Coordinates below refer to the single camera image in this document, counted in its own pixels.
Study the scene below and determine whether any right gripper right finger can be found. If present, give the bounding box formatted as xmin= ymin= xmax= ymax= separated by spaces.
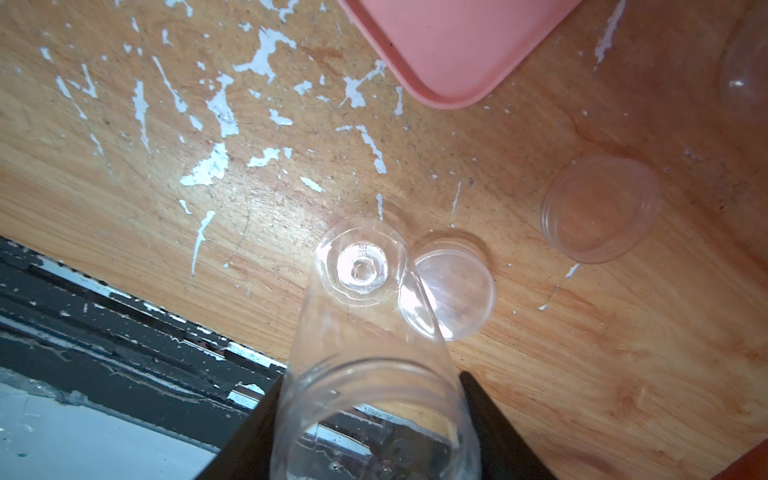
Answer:
xmin=459 ymin=371 xmax=557 ymax=480

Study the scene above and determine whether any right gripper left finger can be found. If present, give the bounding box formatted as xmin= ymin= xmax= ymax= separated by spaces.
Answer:
xmin=195 ymin=376 xmax=284 ymax=480

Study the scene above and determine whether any clear cookie jar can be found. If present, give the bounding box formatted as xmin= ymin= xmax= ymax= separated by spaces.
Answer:
xmin=270 ymin=218 xmax=481 ymax=479
xmin=719 ymin=5 xmax=767 ymax=124

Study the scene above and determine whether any clear jar lid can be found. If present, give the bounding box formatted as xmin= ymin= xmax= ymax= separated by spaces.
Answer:
xmin=540 ymin=156 xmax=662 ymax=264
xmin=415 ymin=237 xmax=496 ymax=342

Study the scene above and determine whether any pink plastic tray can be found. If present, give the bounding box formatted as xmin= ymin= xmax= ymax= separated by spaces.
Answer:
xmin=340 ymin=0 xmax=580 ymax=110

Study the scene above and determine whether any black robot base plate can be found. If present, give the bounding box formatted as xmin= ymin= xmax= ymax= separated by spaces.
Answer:
xmin=1 ymin=239 xmax=285 ymax=450

